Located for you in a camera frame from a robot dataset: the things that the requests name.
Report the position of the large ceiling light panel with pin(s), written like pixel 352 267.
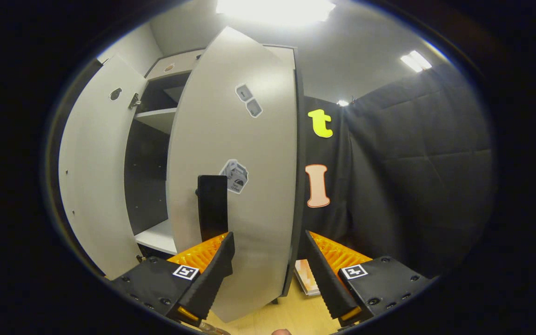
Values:
pixel 275 10

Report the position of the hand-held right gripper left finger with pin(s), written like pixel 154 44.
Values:
pixel 212 279

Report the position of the grey cabinet door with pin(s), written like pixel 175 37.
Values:
pixel 96 177
pixel 258 186

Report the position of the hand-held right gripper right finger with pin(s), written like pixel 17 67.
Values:
pixel 326 279

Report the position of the black backdrop cloth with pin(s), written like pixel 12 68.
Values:
pixel 412 186

